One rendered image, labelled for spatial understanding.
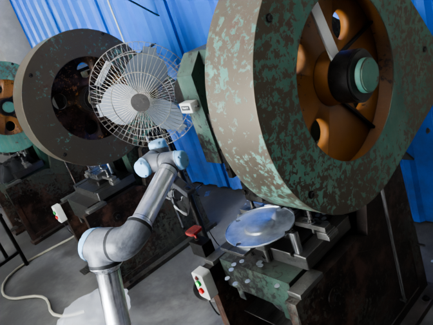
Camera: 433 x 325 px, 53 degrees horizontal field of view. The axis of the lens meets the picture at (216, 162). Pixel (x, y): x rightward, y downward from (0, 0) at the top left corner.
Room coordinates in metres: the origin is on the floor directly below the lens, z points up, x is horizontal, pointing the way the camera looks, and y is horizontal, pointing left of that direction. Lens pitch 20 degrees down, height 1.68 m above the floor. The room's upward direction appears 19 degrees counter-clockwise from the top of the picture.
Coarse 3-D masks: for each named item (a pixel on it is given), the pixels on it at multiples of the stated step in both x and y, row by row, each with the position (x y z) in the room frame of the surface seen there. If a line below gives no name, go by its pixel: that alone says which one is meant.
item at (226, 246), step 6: (222, 246) 1.50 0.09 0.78; (228, 246) 1.49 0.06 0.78; (234, 246) 1.47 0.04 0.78; (264, 246) 1.48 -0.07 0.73; (270, 246) 1.50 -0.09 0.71; (234, 252) 1.43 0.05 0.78; (240, 252) 1.42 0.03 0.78; (246, 252) 1.40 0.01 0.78; (252, 252) 1.54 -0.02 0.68; (258, 252) 1.51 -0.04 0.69; (264, 252) 1.49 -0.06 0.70; (270, 252) 1.49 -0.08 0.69; (258, 258) 1.52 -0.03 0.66; (264, 258) 1.49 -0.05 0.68; (270, 258) 1.49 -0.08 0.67
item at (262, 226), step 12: (240, 216) 1.68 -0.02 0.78; (252, 216) 1.65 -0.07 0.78; (264, 216) 1.61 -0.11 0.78; (276, 216) 1.58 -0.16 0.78; (288, 216) 1.55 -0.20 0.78; (228, 228) 1.62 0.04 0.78; (240, 228) 1.58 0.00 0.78; (252, 228) 1.54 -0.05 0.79; (264, 228) 1.51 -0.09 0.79; (276, 228) 1.49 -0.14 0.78; (288, 228) 1.46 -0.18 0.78; (228, 240) 1.53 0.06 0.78; (240, 240) 1.50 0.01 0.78; (252, 240) 1.47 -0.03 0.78; (264, 240) 1.44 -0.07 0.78; (276, 240) 1.41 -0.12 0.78
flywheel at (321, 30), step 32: (320, 0) 1.33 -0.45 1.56; (352, 0) 1.42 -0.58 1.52; (320, 32) 1.23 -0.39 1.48; (352, 32) 1.40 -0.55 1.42; (384, 32) 1.45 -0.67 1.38; (320, 64) 1.26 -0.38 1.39; (352, 64) 1.19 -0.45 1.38; (384, 64) 1.46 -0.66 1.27; (320, 96) 1.25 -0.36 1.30; (352, 96) 1.18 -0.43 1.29; (384, 96) 1.43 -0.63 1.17; (320, 128) 1.29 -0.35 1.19; (352, 128) 1.34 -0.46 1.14
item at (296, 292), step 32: (384, 192) 1.63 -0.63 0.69; (384, 224) 1.60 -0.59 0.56; (352, 256) 1.45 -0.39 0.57; (384, 256) 1.58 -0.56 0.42; (416, 256) 1.72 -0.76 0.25; (320, 288) 1.32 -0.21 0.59; (352, 288) 1.43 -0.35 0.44; (384, 288) 1.55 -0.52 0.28; (416, 288) 1.70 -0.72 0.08; (320, 320) 1.30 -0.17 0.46; (352, 320) 1.40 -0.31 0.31; (384, 320) 1.52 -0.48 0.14; (416, 320) 1.56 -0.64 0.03
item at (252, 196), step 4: (244, 184) 1.58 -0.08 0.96; (244, 188) 1.58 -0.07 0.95; (248, 188) 1.57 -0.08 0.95; (244, 192) 1.57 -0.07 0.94; (248, 192) 1.57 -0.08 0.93; (252, 192) 1.55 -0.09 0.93; (248, 196) 1.58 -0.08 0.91; (252, 196) 1.56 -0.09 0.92; (256, 196) 1.52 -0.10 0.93; (252, 200) 1.56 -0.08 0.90; (256, 200) 1.54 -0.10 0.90; (260, 200) 1.53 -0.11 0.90; (264, 200) 1.52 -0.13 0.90
